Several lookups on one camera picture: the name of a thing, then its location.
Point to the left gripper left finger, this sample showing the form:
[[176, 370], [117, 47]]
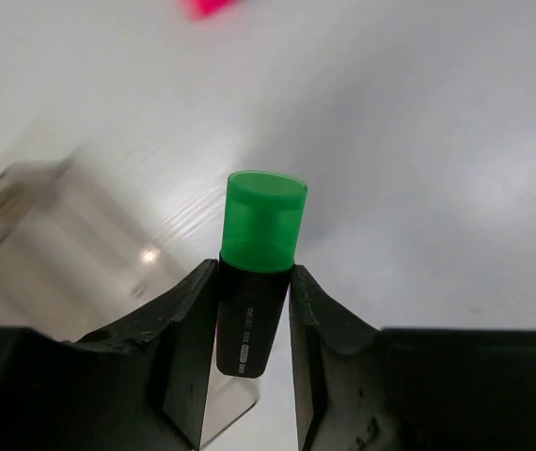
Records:
[[157, 362]]

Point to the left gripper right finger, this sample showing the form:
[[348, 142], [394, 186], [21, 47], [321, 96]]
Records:
[[334, 379]]

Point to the green cap black highlighter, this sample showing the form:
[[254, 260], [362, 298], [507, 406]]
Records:
[[262, 222]]

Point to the pink cap black highlighter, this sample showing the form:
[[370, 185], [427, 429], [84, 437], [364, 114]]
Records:
[[199, 11]]

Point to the right clear container compartment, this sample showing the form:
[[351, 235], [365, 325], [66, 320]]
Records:
[[73, 261]]

